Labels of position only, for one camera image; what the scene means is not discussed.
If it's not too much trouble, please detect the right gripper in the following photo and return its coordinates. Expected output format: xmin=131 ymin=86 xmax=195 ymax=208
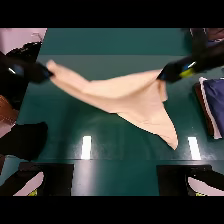
xmin=156 ymin=61 xmax=184 ymax=84

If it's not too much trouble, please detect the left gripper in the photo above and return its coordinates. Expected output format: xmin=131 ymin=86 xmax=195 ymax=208
xmin=30 ymin=62 xmax=55 ymax=85

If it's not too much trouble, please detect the peach T-shirt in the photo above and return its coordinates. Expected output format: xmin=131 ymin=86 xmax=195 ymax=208
xmin=45 ymin=59 xmax=180 ymax=151

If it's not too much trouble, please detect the black garment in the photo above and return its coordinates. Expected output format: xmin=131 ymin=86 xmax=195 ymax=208
xmin=0 ymin=121 xmax=50 ymax=162
xmin=5 ymin=41 xmax=43 ymax=64

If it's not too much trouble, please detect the white garment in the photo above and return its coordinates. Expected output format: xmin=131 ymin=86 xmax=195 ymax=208
xmin=198 ymin=76 xmax=223 ymax=141

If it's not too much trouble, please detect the red-brown garment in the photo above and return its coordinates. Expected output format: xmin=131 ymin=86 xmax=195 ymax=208
xmin=193 ymin=82 xmax=215 ymax=137

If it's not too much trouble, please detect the brown garment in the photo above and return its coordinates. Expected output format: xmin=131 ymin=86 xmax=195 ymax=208
xmin=0 ymin=94 xmax=20 ymax=127

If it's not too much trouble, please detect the navy garment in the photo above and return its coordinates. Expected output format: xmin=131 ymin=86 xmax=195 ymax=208
xmin=202 ymin=78 xmax=224 ymax=138

